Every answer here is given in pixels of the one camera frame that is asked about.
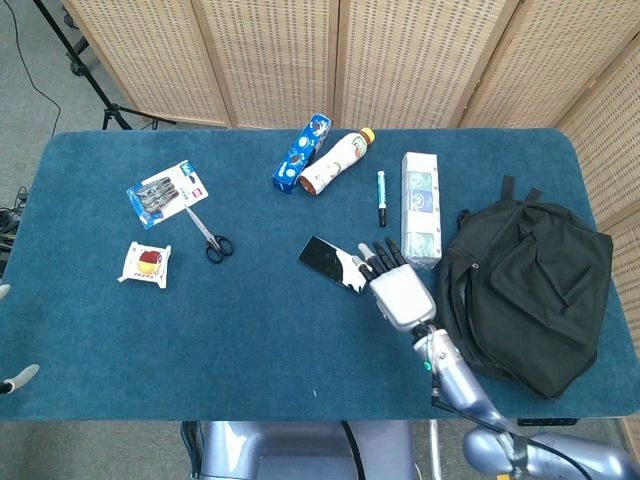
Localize blue table mat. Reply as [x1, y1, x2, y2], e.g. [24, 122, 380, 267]
[0, 128, 640, 423]

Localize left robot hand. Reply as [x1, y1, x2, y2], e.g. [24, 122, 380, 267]
[0, 282, 41, 396]

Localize white snack packet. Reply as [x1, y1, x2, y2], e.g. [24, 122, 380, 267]
[117, 241, 173, 290]

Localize blue pen blister pack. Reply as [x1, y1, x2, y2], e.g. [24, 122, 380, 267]
[125, 160, 210, 230]

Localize black handled scissors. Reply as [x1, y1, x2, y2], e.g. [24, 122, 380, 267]
[184, 204, 235, 264]

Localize black cable bundle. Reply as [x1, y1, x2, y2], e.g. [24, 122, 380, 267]
[0, 185, 30, 281]

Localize blue cookie box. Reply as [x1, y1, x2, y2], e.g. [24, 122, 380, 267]
[271, 113, 333, 196]

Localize black and white box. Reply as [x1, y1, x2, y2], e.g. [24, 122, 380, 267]
[297, 235, 370, 295]

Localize teal marker pen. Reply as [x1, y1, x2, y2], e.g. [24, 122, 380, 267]
[376, 170, 388, 228]

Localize white drink bottle orange cap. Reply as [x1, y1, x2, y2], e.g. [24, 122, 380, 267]
[298, 127, 376, 198]

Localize black floor cable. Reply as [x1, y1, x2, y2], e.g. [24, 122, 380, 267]
[8, 0, 63, 139]

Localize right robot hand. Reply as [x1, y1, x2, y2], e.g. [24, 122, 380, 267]
[350, 238, 437, 333]

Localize white tissue paper pack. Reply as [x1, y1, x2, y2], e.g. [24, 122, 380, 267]
[400, 151, 444, 272]

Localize black backpack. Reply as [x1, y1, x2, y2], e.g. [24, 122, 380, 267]
[433, 175, 615, 400]

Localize black tripod stand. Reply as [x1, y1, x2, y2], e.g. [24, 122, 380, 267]
[32, 0, 177, 132]

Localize robot torso base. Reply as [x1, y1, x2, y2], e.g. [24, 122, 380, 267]
[180, 420, 441, 480]

